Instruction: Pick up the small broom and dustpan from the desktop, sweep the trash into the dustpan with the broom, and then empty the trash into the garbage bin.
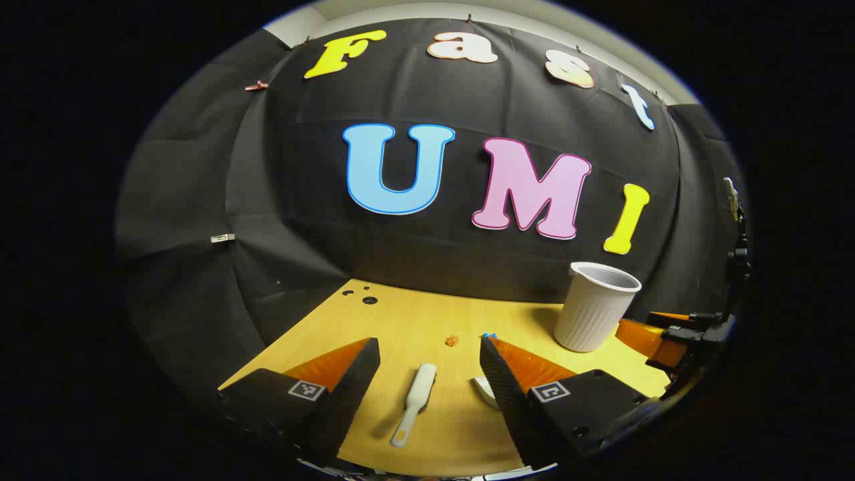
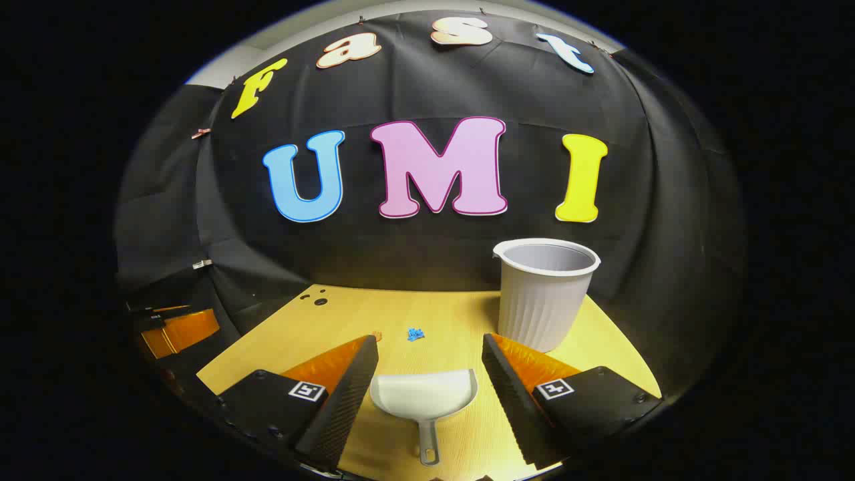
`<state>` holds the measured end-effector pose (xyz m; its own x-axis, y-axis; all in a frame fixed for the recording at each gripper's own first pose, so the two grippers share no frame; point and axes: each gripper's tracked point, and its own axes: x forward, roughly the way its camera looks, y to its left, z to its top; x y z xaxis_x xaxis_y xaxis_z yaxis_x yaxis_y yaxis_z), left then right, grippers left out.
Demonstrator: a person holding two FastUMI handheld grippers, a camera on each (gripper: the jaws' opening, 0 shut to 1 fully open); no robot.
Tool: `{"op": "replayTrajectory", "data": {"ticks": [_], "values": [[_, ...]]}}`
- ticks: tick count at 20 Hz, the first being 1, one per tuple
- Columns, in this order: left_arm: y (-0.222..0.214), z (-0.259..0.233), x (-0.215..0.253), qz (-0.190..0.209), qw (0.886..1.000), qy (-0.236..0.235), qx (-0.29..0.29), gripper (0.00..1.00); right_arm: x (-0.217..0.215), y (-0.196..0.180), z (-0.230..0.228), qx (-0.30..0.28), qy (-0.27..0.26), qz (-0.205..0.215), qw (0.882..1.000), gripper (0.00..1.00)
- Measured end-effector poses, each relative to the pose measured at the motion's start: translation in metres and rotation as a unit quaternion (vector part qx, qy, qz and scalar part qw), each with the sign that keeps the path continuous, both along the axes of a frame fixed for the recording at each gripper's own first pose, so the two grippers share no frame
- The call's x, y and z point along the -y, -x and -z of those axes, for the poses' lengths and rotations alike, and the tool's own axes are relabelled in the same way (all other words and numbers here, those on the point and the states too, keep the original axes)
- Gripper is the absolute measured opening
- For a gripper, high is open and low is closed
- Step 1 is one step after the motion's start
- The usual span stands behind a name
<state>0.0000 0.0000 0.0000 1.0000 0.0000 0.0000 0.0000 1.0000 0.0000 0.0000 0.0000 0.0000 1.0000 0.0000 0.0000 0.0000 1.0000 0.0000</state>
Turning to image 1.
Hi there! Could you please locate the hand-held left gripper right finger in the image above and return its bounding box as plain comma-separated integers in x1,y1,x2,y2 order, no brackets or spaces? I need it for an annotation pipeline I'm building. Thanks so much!
480,334,653,472

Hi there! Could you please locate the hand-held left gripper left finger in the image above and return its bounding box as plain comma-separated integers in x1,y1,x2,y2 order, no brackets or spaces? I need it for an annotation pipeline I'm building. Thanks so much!
217,337,381,467

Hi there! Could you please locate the white dustpan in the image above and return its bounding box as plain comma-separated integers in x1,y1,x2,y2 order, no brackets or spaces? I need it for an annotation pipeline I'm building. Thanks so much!
471,375,502,410

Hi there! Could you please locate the white ribbed garbage bin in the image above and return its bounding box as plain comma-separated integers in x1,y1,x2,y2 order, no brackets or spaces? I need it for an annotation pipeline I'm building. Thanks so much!
553,261,643,353

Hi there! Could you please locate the small white broom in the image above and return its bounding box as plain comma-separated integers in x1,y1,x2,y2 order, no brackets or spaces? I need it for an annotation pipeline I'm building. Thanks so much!
390,363,438,449

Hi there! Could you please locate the wooden desktop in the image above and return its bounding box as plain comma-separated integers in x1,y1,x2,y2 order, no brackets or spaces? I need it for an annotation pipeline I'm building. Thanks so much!
217,279,672,478

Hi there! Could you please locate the black backdrop cloth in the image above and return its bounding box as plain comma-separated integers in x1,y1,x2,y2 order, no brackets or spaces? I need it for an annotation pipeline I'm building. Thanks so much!
114,17,752,428

